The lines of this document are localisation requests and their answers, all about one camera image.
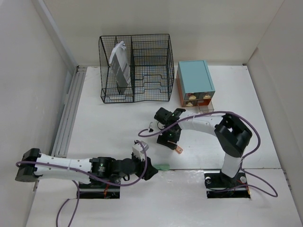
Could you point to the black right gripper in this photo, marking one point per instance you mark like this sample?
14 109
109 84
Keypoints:
163 141

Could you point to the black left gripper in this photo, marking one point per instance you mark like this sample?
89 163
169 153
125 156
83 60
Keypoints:
141 164

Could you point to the blue and orange drawer box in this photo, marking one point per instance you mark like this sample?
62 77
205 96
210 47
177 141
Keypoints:
195 85

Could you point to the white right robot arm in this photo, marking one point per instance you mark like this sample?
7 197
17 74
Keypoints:
232 134

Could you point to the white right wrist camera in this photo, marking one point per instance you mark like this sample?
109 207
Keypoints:
150 128

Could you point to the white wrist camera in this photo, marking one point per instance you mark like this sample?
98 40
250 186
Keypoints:
138 149
150 128

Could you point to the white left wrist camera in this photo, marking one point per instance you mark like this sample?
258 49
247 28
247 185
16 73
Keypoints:
138 149

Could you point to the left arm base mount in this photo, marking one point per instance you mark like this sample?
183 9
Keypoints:
99 190

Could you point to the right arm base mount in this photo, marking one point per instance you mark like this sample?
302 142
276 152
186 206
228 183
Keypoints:
219 186

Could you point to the black wire mesh organizer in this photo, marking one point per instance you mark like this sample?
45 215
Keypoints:
151 68

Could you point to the aluminium rail frame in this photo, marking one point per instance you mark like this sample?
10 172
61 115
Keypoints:
71 103

